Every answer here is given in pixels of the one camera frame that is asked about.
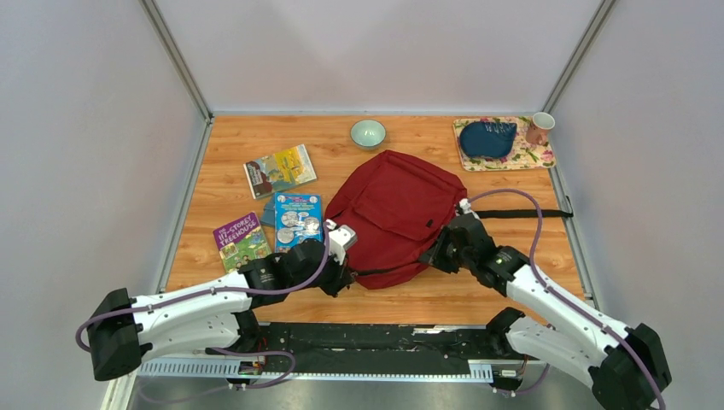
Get aluminium frame rail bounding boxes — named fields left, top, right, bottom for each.
left=102, top=319, right=634, bottom=410

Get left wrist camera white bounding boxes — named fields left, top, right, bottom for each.
left=324, top=220, right=357, bottom=266

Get dark red student backpack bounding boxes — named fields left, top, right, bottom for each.
left=324, top=149, right=574, bottom=290

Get pale green ceramic bowl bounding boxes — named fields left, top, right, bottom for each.
left=350, top=119, right=387, bottom=149

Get pink floral mug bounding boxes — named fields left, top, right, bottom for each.
left=525, top=112, right=556, bottom=145

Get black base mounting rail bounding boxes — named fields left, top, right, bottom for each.
left=229, top=322, right=523, bottom=375

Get small blue wallet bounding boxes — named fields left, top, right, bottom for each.
left=259, top=198, right=276, bottom=228

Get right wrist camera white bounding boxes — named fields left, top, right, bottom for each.
left=455, top=198, right=473, bottom=216

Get floral rectangular tray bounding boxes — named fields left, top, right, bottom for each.
left=452, top=116, right=556, bottom=172

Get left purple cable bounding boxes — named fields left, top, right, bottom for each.
left=75, top=227, right=331, bottom=390

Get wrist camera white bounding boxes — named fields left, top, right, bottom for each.
left=455, top=198, right=473, bottom=216
left=324, top=220, right=357, bottom=266

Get purple cable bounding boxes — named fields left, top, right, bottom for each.
left=467, top=189, right=669, bottom=410
left=75, top=227, right=331, bottom=390

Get blue comic paperback book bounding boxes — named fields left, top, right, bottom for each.
left=273, top=192, right=323, bottom=252

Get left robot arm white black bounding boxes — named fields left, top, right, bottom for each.
left=80, top=237, right=353, bottom=381

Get dark blue leaf plate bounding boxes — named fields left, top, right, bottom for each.
left=458, top=121, right=517, bottom=159

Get purple treehouse book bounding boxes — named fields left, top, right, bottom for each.
left=213, top=212, right=272, bottom=273

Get yellow teal cover book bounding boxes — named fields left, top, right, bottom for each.
left=243, top=144, right=318, bottom=200

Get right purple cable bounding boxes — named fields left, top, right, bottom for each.
left=467, top=189, right=669, bottom=410

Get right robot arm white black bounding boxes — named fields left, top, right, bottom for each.
left=419, top=214, right=672, bottom=409

